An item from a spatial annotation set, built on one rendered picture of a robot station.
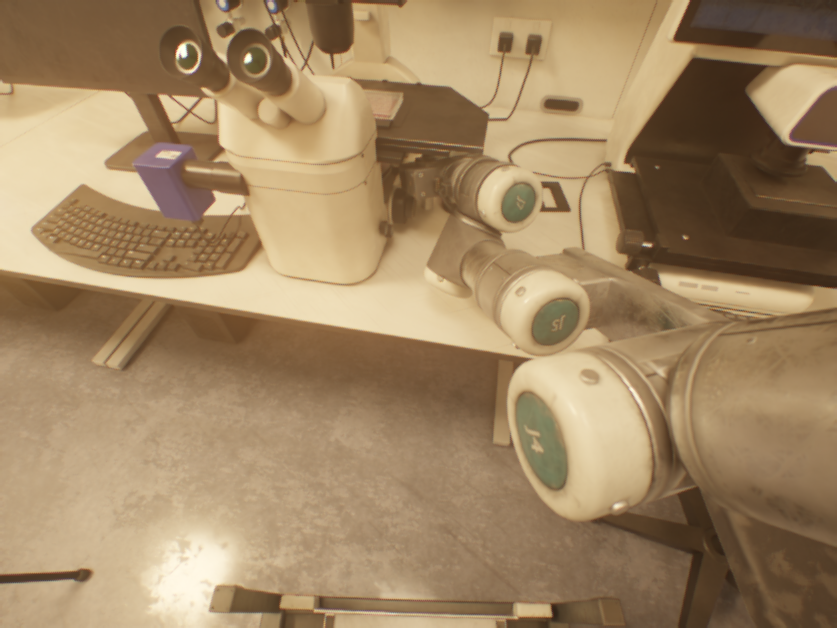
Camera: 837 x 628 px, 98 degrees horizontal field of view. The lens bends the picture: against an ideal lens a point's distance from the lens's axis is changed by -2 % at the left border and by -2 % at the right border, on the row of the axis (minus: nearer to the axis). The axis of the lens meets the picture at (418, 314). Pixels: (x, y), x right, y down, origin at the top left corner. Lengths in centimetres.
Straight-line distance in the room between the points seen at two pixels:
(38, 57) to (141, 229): 42
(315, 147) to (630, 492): 47
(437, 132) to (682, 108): 47
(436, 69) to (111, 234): 91
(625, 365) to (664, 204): 57
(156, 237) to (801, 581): 129
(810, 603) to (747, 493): 78
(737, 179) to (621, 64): 58
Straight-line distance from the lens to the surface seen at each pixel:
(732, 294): 79
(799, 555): 101
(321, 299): 65
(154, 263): 81
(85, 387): 183
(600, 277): 41
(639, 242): 66
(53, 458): 174
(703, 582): 133
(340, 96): 53
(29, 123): 162
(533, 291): 35
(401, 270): 68
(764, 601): 95
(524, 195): 50
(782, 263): 78
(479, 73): 126
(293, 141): 54
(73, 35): 107
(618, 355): 25
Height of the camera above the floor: 123
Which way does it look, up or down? 51 degrees down
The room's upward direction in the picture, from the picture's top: 1 degrees clockwise
